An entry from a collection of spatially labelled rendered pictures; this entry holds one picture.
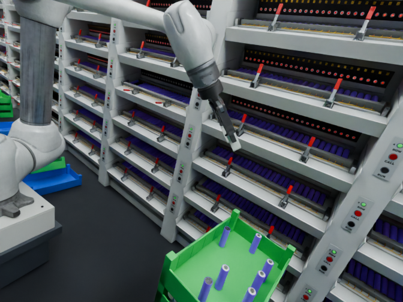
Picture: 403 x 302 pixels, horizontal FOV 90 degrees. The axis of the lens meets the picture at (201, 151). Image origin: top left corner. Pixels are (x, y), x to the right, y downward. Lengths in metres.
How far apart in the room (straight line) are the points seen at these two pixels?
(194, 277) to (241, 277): 0.13
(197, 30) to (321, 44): 0.41
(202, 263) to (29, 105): 0.84
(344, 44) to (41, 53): 1.00
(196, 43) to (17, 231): 0.88
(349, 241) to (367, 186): 0.20
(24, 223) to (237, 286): 0.77
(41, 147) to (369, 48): 1.18
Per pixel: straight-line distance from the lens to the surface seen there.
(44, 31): 0.97
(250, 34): 0.88
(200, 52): 0.58
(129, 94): 1.31
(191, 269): 0.58
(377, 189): 0.80
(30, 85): 1.00
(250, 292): 0.51
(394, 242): 0.95
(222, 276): 0.53
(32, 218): 1.01
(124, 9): 0.74
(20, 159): 0.98
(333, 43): 0.80
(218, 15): 0.97
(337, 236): 0.87
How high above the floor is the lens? 0.92
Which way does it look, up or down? 19 degrees down
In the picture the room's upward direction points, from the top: 15 degrees clockwise
